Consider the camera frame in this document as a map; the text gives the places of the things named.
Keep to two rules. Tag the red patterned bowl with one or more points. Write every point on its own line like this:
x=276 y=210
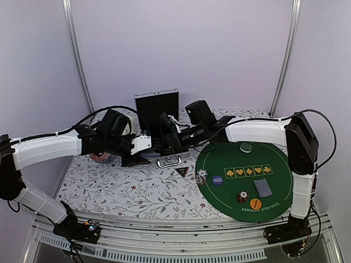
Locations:
x=100 y=157

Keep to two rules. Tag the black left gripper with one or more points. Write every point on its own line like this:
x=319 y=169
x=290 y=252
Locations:
x=134 y=161

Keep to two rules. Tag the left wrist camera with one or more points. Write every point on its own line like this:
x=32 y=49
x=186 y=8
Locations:
x=115 y=125

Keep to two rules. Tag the clear dealer button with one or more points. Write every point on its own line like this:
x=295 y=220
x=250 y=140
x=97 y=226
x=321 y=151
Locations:
x=246 y=147

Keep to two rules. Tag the green round poker mat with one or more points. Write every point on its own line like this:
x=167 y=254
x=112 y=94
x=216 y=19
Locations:
x=239 y=170

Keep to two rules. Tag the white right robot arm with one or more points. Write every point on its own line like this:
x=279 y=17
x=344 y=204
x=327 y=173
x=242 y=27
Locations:
x=293 y=132

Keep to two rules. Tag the aluminium poker case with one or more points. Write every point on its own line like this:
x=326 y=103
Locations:
x=150 y=106

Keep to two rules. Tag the dealt blue playing card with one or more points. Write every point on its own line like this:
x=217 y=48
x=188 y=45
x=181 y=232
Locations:
x=263 y=188

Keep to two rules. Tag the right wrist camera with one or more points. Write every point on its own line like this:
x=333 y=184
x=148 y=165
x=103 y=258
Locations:
x=198 y=112

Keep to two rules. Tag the cream ribbed ceramic mug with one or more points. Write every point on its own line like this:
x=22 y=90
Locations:
x=131 y=125

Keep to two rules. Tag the triangular all in marker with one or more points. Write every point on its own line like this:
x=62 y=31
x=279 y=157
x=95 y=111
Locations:
x=182 y=171

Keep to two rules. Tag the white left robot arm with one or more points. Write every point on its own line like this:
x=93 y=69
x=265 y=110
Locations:
x=22 y=154

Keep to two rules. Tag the aluminium frame post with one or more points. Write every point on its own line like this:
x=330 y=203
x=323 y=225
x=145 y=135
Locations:
x=70 y=25
x=291 y=36

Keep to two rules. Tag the left aluminium frame post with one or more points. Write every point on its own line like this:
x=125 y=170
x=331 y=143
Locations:
x=70 y=25

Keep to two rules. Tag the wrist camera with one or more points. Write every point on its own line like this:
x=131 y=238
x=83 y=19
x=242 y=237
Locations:
x=115 y=125
x=198 y=112

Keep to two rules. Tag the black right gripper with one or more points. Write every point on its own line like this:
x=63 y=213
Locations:
x=173 y=143

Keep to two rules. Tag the blue playing card deck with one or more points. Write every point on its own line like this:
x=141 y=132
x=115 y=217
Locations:
x=151 y=154

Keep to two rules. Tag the front aluminium rail base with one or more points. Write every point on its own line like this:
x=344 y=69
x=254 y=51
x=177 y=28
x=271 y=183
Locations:
x=124 y=239

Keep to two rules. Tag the orange poker chip stack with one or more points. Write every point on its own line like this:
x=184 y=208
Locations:
x=242 y=197

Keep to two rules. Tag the purple small blind button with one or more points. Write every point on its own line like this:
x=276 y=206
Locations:
x=217 y=180

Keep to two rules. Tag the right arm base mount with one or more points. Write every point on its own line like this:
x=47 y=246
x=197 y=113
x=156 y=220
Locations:
x=293 y=229

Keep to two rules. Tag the right aluminium frame post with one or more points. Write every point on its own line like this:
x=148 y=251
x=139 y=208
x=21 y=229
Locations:
x=291 y=36

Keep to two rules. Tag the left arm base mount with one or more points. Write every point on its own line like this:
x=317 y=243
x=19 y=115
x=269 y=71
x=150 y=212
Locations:
x=70 y=228

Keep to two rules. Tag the orange big blind button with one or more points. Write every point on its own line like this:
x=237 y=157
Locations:
x=255 y=203

